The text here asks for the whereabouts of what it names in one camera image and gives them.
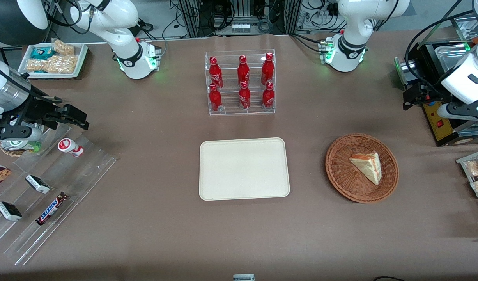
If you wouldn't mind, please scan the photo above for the white snack tray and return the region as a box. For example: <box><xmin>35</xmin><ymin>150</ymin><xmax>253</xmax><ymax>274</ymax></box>
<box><xmin>18</xmin><ymin>42</ymin><xmax>89</xmax><ymax>80</ymax></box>

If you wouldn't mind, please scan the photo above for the woven round coaster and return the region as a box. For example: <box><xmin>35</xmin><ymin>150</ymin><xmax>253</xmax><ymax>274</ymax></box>
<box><xmin>0</xmin><ymin>140</ymin><xmax>29</xmax><ymax>158</ymax></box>

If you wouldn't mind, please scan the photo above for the triangular sandwich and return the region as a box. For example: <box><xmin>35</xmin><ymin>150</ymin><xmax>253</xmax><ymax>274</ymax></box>
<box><xmin>349</xmin><ymin>152</ymin><xmax>382</xmax><ymax>186</ymax></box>

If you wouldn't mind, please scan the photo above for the brown wicker basket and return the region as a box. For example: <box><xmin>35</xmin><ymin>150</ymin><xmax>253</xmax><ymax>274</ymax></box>
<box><xmin>325</xmin><ymin>133</ymin><xmax>399</xmax><ymax>204</ymax></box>

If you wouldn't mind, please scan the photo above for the black food warmer appliance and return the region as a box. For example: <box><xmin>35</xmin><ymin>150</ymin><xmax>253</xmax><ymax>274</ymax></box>
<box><xmin>394</xmin><ymin>15</ymin><xmax>478</xmax><ymax>147</ymax></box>

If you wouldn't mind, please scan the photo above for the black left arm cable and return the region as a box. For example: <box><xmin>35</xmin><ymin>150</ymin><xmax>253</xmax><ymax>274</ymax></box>
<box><xmin>404</xmin><ymin>10</ymin><xmax>477</xmax><ymax>98</ymax></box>

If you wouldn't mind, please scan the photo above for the small rice cracker packet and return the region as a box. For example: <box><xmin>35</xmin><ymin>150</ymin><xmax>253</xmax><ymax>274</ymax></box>
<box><xmin>52</xmin><ymin>39</ymin><xmax>75</xmax><ymax>56</ymax></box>

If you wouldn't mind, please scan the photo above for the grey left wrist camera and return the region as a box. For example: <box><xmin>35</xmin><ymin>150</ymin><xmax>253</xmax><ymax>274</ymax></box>
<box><xmin>437</xmin><ymin>102</ymin><xmax>478</xmax><ymax>121</ymax></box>

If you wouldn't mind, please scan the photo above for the red cola bottle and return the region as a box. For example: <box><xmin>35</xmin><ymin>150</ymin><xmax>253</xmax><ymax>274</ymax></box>
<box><xmin>262</xmin><ymin>82</ymin><xmax>275</xmax><ymax>110</ymax></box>
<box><xmin>209</xmin><ymin>56</ymin><xmax>224</xmax><ymax>89</ymax></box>
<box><xmin>237</xmin><ymin>55</ymin><xmax>250</xmax><ymax>87</ymax></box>
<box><xmin>209</xmin><ymin>84</ymin><xmax>223</xmax><ymax>113</ymax></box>
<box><xmin>239</xmin><ymin>81</ymin><xmax>251</xmax><ymax>110</ymax></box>
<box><xmin>261</xmin><ymin>52</ymin><xmax>274</xmax><ymax>85</ymax></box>

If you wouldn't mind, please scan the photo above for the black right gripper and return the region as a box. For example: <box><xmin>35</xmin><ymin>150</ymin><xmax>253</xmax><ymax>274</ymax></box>
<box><xmin>14</xmin><ymin>96</ymin><xmax>90</xmax><ymax>131</ymax></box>

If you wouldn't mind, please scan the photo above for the teal snack packet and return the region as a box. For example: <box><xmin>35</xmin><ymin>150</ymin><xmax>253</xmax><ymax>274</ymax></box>
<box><xmin>30</xmin><ymin>47</ymin><xmax>55</xmax><ymax>60</ymax></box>

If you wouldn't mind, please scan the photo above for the black white snack bar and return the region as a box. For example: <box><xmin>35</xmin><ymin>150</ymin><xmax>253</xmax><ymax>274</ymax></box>
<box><xmin>0</xmin><ymin>201</ymin><xmax>23</xmax><ymax>222</ymax></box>
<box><xmin>25</xmin><ymin>174</ymin><xmax>51</xmax><ymax>194</ymax></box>

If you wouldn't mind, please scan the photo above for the clear acrylic bottle rack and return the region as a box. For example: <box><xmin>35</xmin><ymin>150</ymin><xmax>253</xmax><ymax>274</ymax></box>
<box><xmin>205</xmin><ymin>49</ymin><xmax>276</xmax><ymax>116</ymax></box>

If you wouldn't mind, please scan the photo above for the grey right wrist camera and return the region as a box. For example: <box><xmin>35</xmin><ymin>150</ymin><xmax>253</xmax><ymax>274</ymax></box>
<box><xmin>0</xmin><ymin>125</ymin><xmax>44</xmax><ymax>142</ymax></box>

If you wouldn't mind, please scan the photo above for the cream plastic tray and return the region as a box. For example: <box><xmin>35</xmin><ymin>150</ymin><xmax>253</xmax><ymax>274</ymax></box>
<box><xmin>199</xmin><ymin>137</ymin><xmax>290</xmax><ymax>201</ymax></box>

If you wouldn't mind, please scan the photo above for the Snickers chocolate bar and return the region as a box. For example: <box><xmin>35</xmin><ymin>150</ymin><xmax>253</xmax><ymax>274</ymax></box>
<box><xmin>35</xmin><ymin>192</ymin><xmax>69</xmax><ymax>226</ymax></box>

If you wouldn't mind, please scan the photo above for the white red yogurt bottle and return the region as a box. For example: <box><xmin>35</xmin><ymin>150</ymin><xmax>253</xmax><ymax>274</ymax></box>
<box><xmin>58</xmin><ymin>138</ymin><xmax>85</xmax><ymax>158</ymax></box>

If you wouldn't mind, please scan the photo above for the grey snack tray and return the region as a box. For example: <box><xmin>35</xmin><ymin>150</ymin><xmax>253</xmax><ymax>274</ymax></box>
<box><xmin>456</xmin><ymin>148</ymin><xmax>478</xmax><ymax>218</ymax></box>

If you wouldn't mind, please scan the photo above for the clear acrylic stepped display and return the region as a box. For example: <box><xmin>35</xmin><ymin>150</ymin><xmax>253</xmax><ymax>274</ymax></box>
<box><xmin>0</xmin><ymin>125</ymin><xmax>121</xmax><ymax>267</ymax></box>

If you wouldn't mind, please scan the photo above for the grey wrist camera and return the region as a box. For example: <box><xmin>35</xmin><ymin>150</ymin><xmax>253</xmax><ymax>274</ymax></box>
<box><xmin>437</xmin><ymin>102</ymin><xmax>478</xmax><ymax>121</ymax></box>
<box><xmin>0</xmin><ymin>125</ymin><xmax>44</xmax><ymax>142</ymax></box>

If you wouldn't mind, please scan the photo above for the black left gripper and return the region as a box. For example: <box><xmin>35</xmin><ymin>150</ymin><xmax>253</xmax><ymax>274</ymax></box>
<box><xmin>403</xmin><ymin>80</ymin><xmax>455</xmax><ymax>112</ymax></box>

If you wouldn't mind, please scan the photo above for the aluminium equipment frame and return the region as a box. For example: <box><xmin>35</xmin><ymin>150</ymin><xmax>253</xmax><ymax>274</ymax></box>
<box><xmin>178</xmin><ymin>0</ymin><xmax>303</xmax><ymax>38</ymax></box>

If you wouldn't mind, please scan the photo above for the large rice cracker packet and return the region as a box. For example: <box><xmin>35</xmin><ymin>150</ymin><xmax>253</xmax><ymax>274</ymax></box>
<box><xmin>26</xmin><ymin>55</ymin><xmax>79</xmax><ymax>75</ymax></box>

